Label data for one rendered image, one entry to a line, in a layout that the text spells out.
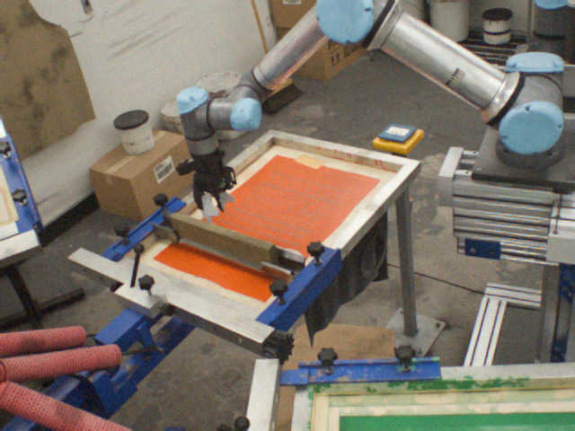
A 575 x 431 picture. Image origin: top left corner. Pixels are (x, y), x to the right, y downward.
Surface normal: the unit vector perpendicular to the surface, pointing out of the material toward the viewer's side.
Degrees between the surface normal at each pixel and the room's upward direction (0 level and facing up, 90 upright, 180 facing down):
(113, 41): 90
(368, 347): 0
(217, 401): 0
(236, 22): 90
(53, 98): 90
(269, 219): 0
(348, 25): 86
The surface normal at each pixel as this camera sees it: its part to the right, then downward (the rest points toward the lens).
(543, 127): -0.19, 0.65
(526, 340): -0.15, -0.81
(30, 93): 0.95, 0.00
